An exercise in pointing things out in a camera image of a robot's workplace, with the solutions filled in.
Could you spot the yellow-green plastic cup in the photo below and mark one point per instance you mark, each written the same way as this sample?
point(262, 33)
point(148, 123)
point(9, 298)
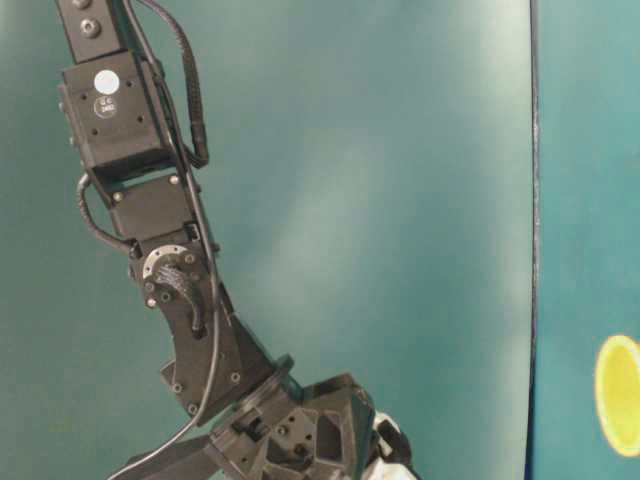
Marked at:
point(616, 392)

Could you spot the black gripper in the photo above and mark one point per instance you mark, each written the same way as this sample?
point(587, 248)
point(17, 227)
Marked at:
point(329, 430)

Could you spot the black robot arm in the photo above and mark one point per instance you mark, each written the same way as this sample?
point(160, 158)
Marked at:
point(124, 124)

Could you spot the teal table mat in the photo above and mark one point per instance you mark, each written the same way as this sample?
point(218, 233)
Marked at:
point(439, 197)

